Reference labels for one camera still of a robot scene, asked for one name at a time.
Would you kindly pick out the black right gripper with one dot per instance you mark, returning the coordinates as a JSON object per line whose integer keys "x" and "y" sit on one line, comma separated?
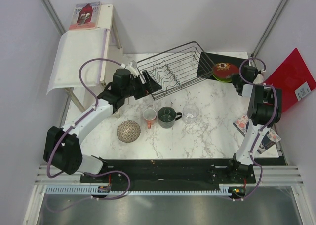
{"x": 234, "y": 77}

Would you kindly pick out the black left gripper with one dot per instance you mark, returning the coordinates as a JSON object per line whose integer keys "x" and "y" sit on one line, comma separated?
{"x": 147, "y": 89}

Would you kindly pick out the lime green plate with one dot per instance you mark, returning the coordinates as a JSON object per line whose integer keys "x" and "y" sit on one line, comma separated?
{"x": 223, "y": 77}

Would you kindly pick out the dark red patterned bowl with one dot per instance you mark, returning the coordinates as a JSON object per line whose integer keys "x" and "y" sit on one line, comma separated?
{"x": 225, "y": 68}

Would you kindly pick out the black wire dish rack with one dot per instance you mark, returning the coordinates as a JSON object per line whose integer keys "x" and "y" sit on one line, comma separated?
{"x": 177, "y": 68}

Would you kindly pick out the orange pink mug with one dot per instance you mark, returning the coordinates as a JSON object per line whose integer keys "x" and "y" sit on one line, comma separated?
{"x": 150, "y": 116}

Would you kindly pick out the grey mug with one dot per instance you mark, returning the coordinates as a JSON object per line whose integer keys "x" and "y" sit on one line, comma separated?
{"x": 167, "y": 116}

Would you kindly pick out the clear octagonal glass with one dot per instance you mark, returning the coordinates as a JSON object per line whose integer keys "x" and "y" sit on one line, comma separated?
{"x": 190, "y": 113}

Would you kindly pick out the red patterned white bowl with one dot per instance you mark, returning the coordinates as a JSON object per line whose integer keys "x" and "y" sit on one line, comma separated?
{"x": 128, "y": 131}

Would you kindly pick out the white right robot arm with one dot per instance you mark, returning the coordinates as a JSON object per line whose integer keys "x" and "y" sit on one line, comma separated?
{"x": 264, "y": 110}

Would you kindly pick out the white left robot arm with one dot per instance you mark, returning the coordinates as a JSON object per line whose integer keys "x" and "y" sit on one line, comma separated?
{"x": 62, "y": 146}

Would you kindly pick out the black clipboard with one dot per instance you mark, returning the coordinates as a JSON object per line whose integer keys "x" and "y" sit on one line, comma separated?
{"x": 222, "y": 59}

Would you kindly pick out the red plastic folder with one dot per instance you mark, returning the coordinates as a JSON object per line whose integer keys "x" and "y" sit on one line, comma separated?
{"x": 293, "y": 78}

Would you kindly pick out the Little Women book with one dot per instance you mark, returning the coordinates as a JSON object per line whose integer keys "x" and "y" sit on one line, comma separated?
{"x": 270, "y": 139}

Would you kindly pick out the white side shelf table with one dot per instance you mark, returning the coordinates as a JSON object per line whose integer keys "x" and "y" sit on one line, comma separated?
{"x": 113, "y": 50}

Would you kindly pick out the white translucent mat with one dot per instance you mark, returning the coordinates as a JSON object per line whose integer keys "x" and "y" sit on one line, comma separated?
{"x": 74, "y": 49}

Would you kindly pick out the red cover book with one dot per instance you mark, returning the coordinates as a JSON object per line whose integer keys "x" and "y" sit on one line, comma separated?
{"x": 85, "y": 16}

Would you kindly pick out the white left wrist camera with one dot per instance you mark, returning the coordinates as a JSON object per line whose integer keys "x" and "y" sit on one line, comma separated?
{"x": 132, "y": 67}

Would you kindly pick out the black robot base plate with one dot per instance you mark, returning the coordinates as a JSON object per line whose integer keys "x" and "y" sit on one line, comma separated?
{"x": 168, "y": 174}

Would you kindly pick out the white slotted cable duct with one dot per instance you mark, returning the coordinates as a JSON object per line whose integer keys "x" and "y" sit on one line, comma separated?
{"x": 102, "y": 190}

